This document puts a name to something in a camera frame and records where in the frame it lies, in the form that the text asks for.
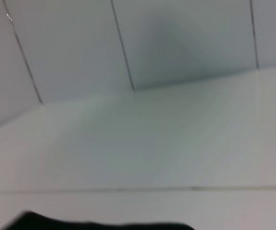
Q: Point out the black shirt with FREE print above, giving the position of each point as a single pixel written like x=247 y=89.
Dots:
x=92 y=224

